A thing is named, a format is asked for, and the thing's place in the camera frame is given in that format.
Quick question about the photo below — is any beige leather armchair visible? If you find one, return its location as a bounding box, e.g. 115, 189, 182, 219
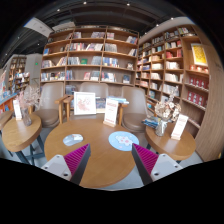
118, 85, 152, 134
63, 81, 129, 122
35, 82, 66, 128

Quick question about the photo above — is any far left wooden bookshelf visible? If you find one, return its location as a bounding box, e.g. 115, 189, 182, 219
8, 56, 30, 93

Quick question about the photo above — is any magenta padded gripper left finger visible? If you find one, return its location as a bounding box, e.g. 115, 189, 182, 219
42, 144, 91, 185

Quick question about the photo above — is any left dried flower vase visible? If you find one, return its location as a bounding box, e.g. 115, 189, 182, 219
18, 85, 40, 126

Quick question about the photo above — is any yellow framed poster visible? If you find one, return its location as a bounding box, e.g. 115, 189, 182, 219
191, 43, 207, 66

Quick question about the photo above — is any central wooden bookshelf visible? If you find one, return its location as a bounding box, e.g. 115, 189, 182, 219
39, 25, 140, 88

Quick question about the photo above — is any table standing sign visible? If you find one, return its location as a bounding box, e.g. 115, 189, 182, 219
171, 114, 188, 140
13, 99, 22, 120

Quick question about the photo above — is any left oval wooden side table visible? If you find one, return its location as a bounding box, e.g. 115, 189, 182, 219
2, 114, 45, 165

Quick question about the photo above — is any stack of books on chair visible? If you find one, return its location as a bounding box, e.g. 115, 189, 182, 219
142, 116, 161, 128

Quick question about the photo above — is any light blue round mouse pad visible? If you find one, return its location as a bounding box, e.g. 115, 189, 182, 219
108, 131, 139, 152

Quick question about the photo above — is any middle beige leather armchair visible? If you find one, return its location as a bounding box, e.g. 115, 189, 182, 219
63, 81, 129, 122

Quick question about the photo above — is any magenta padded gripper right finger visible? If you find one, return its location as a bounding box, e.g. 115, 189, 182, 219
132, 144, 182, 185

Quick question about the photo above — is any left beige leather armchair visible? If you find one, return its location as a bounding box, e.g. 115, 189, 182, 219
35, 82, 66, 128

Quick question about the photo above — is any right table standing sign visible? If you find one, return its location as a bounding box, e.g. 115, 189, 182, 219
171, 114, 188, 140

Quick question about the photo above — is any dried flower vase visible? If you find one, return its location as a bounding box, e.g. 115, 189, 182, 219
155, 95, 181, 137
18, 85, 40, 126

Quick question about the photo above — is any white red standing sign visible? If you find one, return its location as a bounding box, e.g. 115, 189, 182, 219
103, 98, 118, 127

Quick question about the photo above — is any right round wooden side table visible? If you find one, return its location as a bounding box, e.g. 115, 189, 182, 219
145, 123, 196, 161

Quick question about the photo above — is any left table standing sign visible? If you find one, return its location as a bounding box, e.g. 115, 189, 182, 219
13, 99, 22, 120

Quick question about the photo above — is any right wooden bookshelf wall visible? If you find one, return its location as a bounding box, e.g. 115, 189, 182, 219
136, 22, 224, 161

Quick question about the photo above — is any right dried flower vase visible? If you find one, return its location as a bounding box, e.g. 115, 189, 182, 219
155, 95, 181, 137

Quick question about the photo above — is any round wooden centre table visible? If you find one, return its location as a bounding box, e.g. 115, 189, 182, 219
43, 118, 147, 189

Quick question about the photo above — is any framed floral picture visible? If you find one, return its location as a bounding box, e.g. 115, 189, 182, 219
74, 92, 96, 115

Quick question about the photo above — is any right beige leather armchair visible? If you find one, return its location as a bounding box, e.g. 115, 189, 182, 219
118, 85, 152, 134

